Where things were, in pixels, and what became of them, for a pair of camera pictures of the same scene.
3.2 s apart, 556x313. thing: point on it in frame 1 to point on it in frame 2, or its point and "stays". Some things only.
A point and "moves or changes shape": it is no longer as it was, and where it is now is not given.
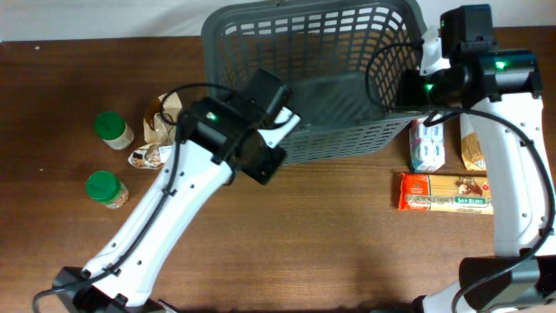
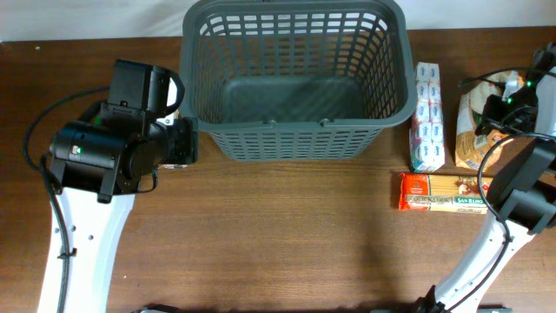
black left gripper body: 269,164 to 183,146
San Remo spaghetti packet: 451,194 stays
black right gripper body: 413,93 to 517,111
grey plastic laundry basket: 347,65 moves or changes shape
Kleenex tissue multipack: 427,146 stays
